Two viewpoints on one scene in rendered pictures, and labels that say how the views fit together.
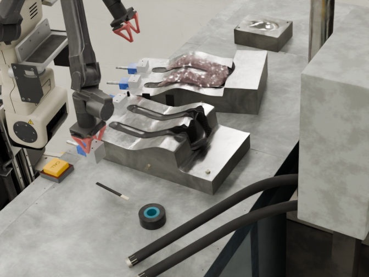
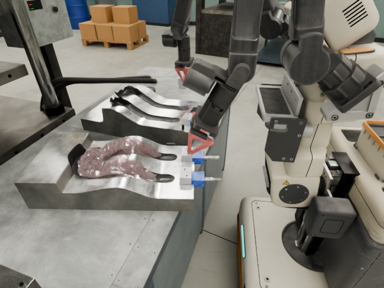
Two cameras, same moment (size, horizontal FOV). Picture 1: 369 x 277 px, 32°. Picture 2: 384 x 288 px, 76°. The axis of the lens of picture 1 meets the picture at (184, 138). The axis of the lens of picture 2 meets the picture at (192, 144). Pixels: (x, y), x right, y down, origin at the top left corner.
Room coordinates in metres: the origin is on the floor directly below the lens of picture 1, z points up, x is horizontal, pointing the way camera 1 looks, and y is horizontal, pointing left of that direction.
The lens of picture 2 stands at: (2.71, -0.01, 1.40)
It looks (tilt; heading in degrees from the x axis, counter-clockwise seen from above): 36 degrees down; 164
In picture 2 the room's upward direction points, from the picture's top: straight up
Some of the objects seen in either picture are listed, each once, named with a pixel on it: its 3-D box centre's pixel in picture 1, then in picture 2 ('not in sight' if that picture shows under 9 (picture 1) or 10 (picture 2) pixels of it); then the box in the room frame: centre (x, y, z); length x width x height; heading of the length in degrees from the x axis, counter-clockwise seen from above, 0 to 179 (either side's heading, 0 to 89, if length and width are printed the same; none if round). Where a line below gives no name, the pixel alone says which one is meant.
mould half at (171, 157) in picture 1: (165, 134); (145, 111); (1.71, 0.06, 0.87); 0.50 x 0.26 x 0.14; 55
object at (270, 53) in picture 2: not in sight; (285, 28); (-1.65, 3.10, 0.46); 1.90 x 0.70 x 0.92; 138
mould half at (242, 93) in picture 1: (196, 78); (118, 167); (2.05, -0.07, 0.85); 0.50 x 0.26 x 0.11; 72
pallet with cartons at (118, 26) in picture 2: not in sight; (114, 25); (-3.37, 0.00, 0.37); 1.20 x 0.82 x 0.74; 56
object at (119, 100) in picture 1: (108, 100); (199, 124); (1.91, 0.25, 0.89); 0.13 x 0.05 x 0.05; 54
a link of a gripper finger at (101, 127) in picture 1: (92, 133); (184, 71); (1.59, 0.28, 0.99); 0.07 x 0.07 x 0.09; 55
